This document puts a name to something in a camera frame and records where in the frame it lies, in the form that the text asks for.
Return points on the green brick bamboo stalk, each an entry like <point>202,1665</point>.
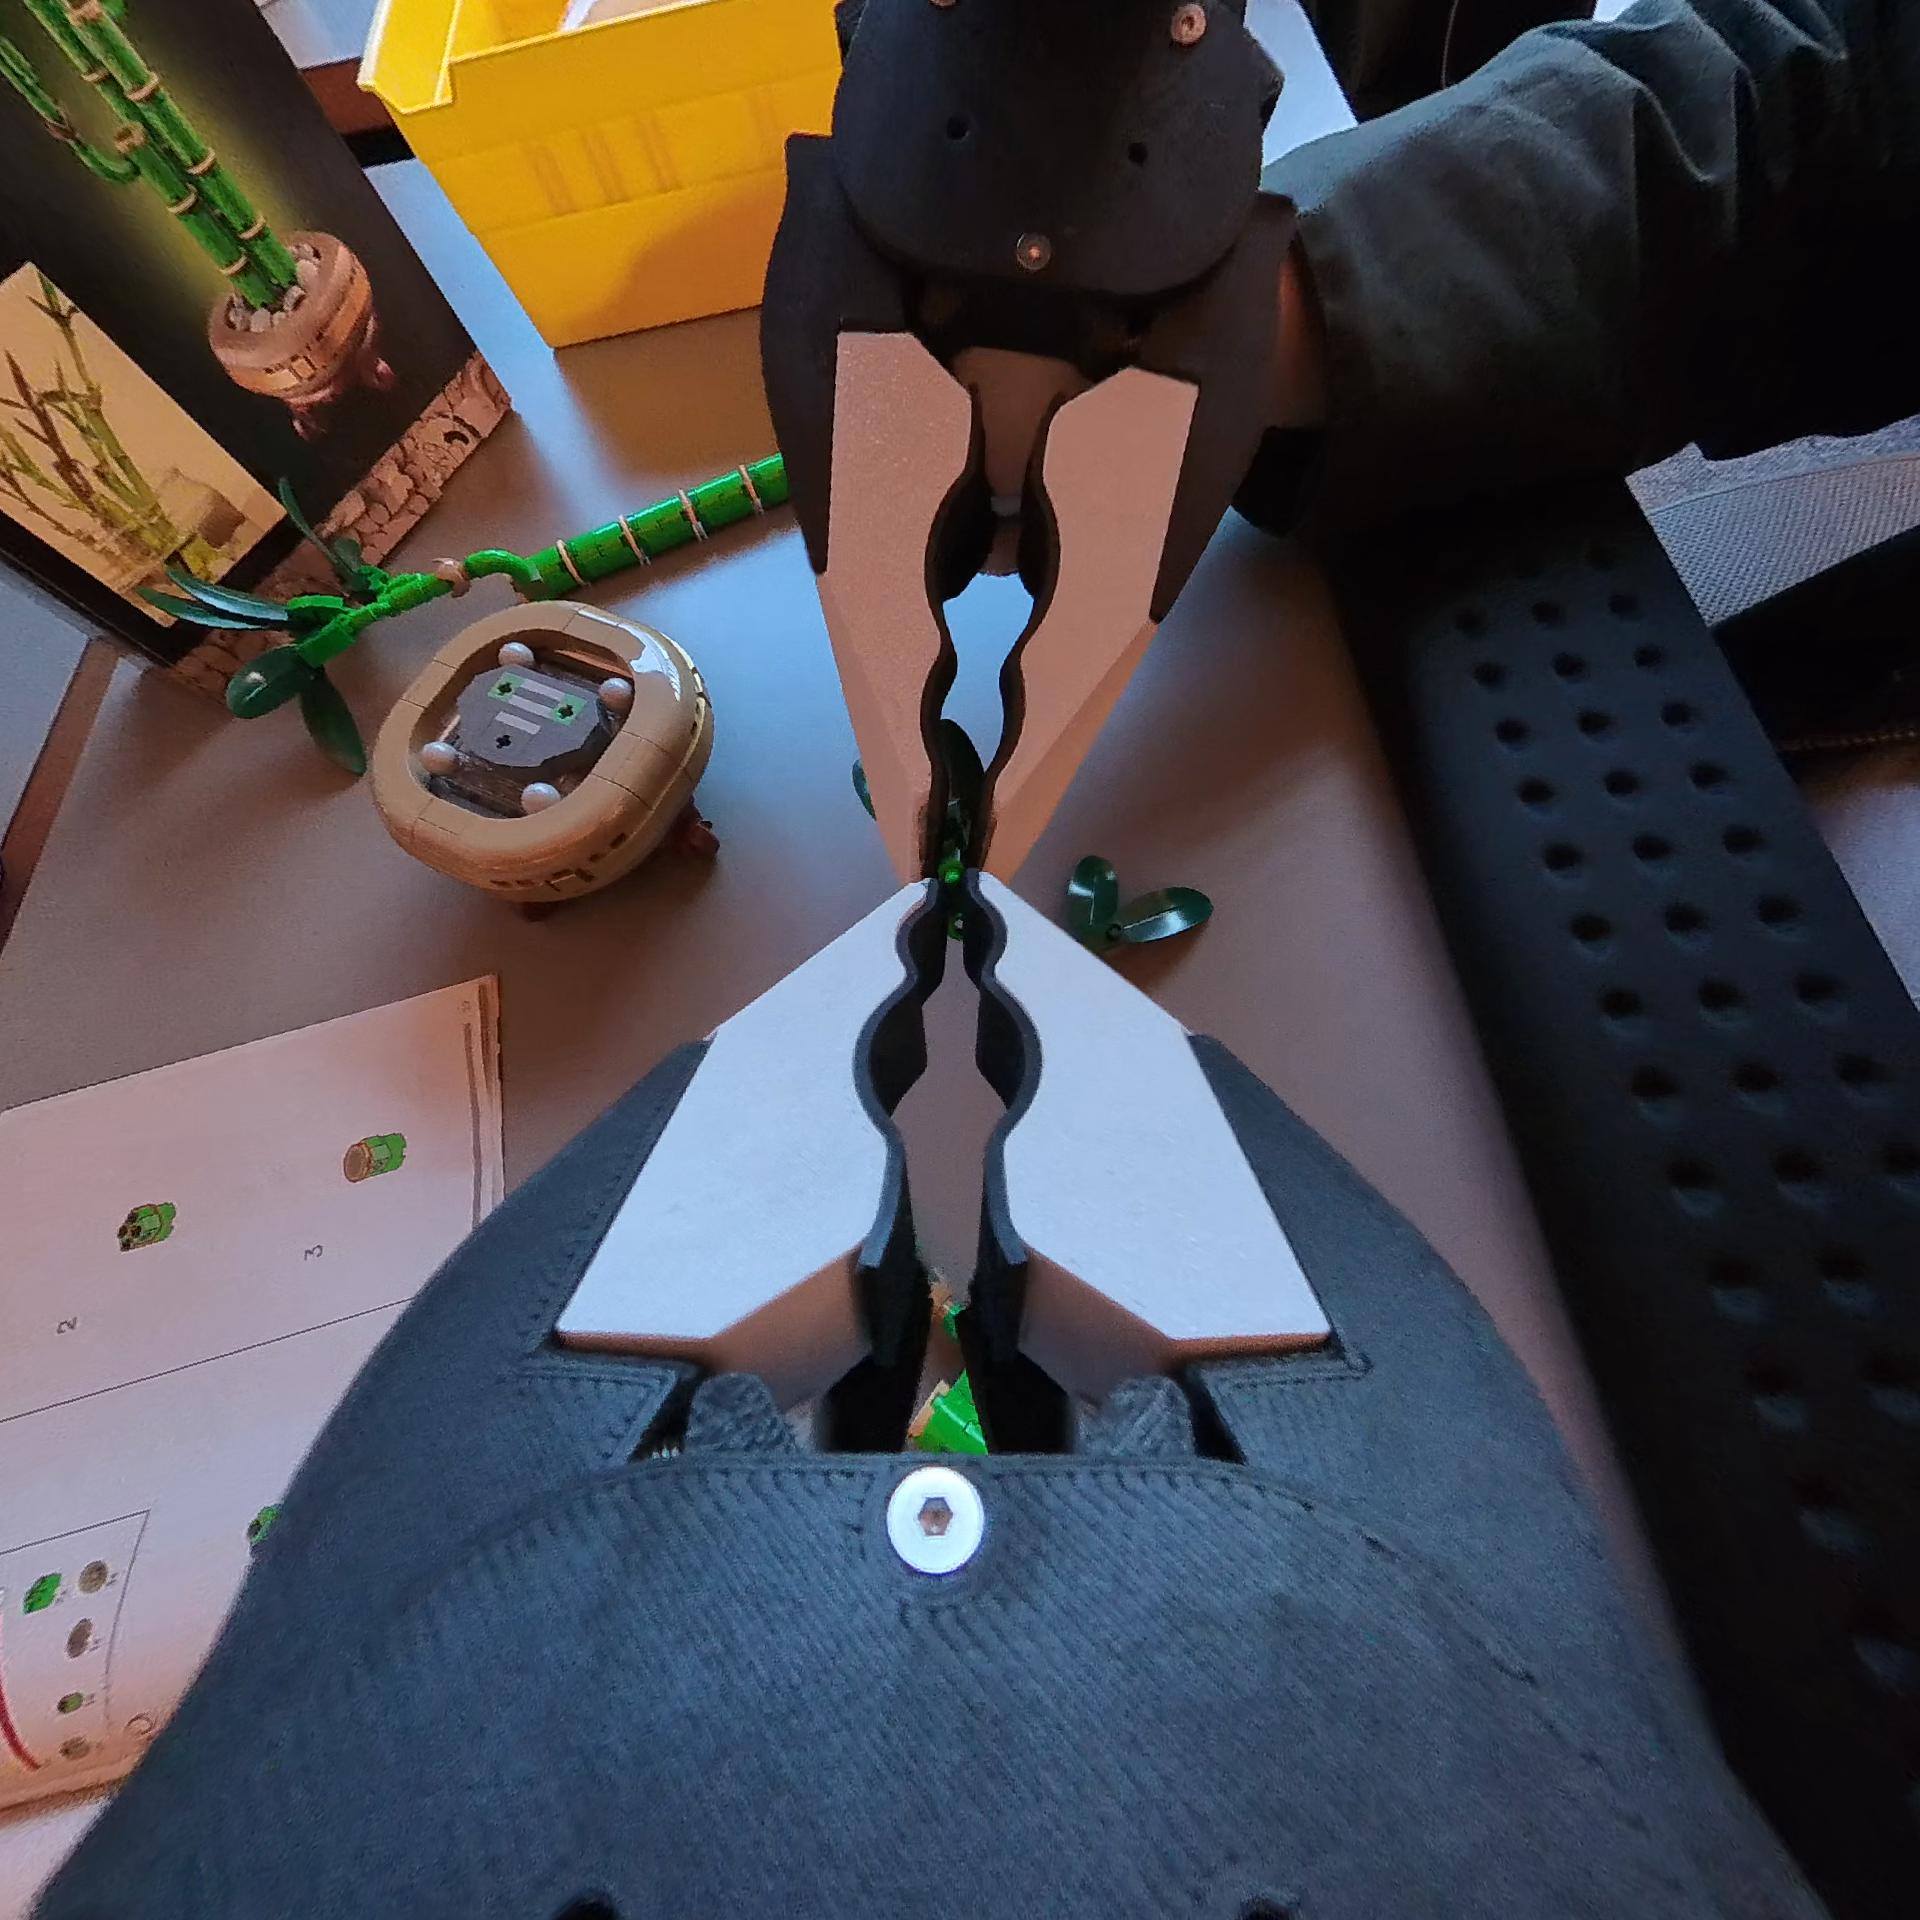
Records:
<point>600,548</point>
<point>948,1410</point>

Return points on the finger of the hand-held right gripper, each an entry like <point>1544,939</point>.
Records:
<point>1102,601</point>
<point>885,601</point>

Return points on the grey desk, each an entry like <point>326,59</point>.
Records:
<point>300,931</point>

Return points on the tan brick-built pot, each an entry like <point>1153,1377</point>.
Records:
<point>540,751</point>

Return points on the yellow plastic bin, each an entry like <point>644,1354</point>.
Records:
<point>631,164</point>

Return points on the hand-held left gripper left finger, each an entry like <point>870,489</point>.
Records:
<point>734,1184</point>

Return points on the person's right hand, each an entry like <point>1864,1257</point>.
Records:
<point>1292,345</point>

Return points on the person's torso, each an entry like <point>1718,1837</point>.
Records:
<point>1801,601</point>

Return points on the two-leaf green sprig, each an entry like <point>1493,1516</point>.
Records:
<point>1124,908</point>

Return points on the white instruction booklet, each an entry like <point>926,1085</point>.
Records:
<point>194,1351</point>

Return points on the dark green leaf piece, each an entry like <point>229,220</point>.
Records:
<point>961,765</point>

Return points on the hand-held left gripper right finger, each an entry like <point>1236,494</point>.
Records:
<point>1155,1184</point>

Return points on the black perforated chair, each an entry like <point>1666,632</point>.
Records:
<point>1650,1051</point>

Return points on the black bamboo building set box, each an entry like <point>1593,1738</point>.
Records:
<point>194,301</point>

